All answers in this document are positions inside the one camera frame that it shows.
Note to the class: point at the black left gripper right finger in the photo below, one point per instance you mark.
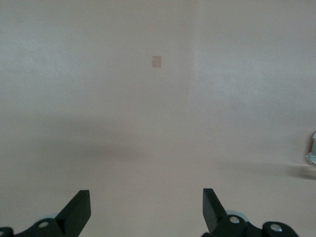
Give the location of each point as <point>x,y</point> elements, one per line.
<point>214,217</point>

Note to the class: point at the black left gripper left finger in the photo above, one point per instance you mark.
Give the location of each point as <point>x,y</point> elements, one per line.
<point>71,217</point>

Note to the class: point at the clear plastic egg box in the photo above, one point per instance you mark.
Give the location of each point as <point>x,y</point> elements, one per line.
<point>313,153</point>

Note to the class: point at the small brown tape patch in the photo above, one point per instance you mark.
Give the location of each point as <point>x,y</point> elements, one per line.
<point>156,61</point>

